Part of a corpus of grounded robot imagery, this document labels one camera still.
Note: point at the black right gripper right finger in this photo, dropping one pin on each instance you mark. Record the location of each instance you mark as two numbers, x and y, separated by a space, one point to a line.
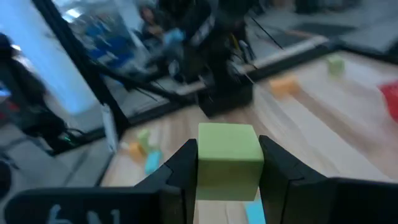
289 186

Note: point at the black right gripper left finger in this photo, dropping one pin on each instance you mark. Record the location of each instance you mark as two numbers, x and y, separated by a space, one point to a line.
168 186

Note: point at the small orange foam block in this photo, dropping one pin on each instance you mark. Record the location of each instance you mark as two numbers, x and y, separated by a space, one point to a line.
136 151

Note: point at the green foam block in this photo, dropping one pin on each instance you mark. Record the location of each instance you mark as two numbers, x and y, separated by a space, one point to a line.
335 66
143 138
230 158

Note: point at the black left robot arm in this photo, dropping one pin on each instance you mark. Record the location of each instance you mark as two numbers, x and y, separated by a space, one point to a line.
217 77

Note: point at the blue foam block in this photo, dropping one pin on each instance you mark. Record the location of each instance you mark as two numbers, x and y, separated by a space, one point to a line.
255 213
153 161

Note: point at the red plastic basket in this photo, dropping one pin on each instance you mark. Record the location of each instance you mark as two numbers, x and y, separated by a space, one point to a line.
390 99

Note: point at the person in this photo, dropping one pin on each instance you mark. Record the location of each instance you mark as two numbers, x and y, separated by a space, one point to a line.
152 25
21 93

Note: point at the black aluminium table frame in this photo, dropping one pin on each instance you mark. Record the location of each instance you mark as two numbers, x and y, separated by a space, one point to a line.
81 62

